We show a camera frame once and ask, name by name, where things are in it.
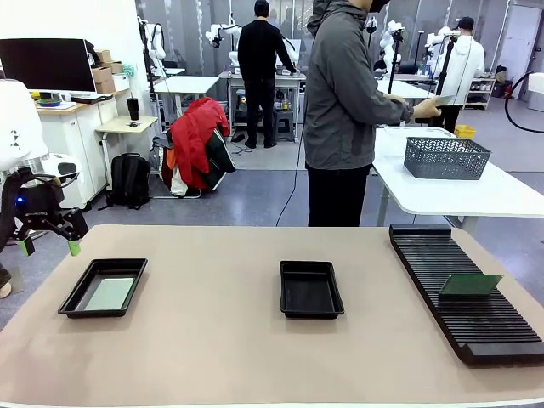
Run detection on black slotted board rack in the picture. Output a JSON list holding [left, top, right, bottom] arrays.
[[389, 224, 544, 366]]

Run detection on red jacket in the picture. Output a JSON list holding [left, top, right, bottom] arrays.
[[169, 96, 231, 192]]

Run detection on black computer monitor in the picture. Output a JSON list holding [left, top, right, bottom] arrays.
[[0, 38, 97, 94]]

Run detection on white round-cornered table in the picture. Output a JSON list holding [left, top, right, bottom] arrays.
[[372, 126, 544, 233]]

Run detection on wooden shelf unit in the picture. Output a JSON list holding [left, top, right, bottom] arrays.
[[463, 76, 496, 111]]

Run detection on small wooden side desk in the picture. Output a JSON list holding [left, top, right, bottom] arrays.
[[95, 115, 159, 190]]

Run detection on white background desk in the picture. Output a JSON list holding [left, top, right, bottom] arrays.
[[376, 78, 435, 101], [152, 75, 220, 128]]

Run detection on black backpack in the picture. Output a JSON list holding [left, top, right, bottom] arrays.
[[105, 152, 152, 211]]

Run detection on grey sleeved right forearm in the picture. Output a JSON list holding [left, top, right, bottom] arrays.
[[371, 95, 416, 125]]

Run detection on white cabinet wooden top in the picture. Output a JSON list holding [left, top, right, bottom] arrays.
[[36, 88, 131, 212]]

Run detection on black tripod stand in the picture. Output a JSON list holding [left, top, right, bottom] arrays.
[[388, 28, 405, 82], [433, 33, 461, 97], [138, 16, 159, 103]]

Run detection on black floor cable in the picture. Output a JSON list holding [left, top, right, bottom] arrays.
[[275, 127, 308, 227]]

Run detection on grey plastic mesh basket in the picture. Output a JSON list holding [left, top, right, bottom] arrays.
[[403, 136, 493, 180]]

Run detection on grey door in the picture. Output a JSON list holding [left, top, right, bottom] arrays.
[[496, 3, 544, 77]]

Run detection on person in grey jacket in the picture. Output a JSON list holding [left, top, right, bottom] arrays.
[[303, 0, 443, 228]]

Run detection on gloved right hand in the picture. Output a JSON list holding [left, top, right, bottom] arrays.
[[411, 98, 444, 121]]

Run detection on beige shoe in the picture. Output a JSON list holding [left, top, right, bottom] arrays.
[[0, 263, 13, 299]]

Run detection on black stool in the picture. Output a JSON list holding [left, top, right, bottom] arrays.
[[274, 110, 297, 143]]

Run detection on person in white jacket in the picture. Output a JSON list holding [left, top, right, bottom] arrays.
[[427, 16, 485, 133]]

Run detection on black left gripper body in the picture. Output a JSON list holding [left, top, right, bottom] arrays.
[[13, 180, 65, 224]]

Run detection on dark green garment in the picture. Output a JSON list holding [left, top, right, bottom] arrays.
[[203, 127, 237, 192]]

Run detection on black plastic ESD tray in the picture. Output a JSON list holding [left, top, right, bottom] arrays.
[[57, 258, 149, 319], [279, 260, 346, 319]]

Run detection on grey metal workbench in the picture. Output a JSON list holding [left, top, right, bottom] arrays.
[[218, 71, 308, 144]]

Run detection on white metal chair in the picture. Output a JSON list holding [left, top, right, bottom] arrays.
[[150, 131, 205, 200]]

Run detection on person in black clothes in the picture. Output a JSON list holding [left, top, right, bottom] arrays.
[[236, 0, 298, 150]]

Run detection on right arm black sleeved cable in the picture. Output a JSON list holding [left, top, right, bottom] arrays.
[[504, 71, 544, 135]]

